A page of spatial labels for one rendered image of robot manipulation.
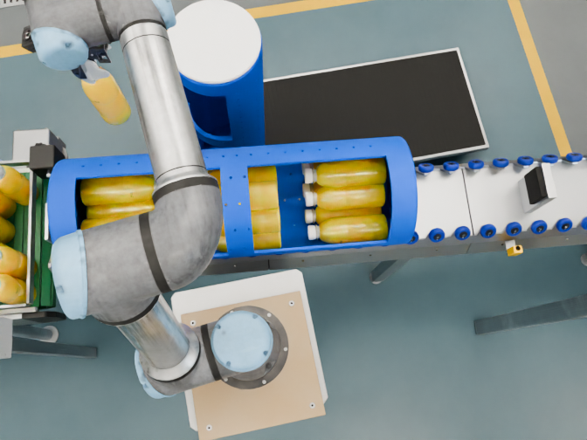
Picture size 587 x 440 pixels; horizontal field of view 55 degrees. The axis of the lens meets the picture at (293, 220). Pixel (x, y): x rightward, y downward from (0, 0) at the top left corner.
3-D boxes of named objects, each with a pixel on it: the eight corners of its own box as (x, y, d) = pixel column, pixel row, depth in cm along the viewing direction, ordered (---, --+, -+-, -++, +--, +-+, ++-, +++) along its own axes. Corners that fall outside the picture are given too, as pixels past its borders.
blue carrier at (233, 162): (397, 248, 163) (424, 237, 134) (86, 273, 157) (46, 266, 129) (386, 152, 167) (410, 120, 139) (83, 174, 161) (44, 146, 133)
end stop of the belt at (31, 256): (33, 304, 153) (29, 303, 150) (30, 304, 153) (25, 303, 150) (37, 165, 163) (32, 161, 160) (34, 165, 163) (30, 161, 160)
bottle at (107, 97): (107, 97, 140) (79, 54, 122) (134, 102, 140) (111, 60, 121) (98, 123, 139) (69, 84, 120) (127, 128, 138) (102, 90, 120)
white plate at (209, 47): (182, -11, 170) (183, -9, 171) (153, 69, 163) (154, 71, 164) (271, 11, 169) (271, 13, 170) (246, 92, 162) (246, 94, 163)
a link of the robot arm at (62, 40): (103, 34, 84) (87, -27, 87) (28, 52, 83) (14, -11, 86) (117, 61, 92) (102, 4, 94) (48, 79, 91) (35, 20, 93)
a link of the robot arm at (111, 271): (226, 387, 118) (157, 267, 71) (155, 409, 116) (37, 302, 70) (214, 334, 124) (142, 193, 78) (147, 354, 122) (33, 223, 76)
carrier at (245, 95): (210, 115, 256) (192, 174, 248) (182, -10, 171) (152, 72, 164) (272, 131, 255) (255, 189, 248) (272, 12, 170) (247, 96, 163)
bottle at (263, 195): (277, 202, 146) (202, 208, 145) (275, 175, 144) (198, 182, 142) (279, 213, 140) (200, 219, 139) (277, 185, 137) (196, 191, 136)
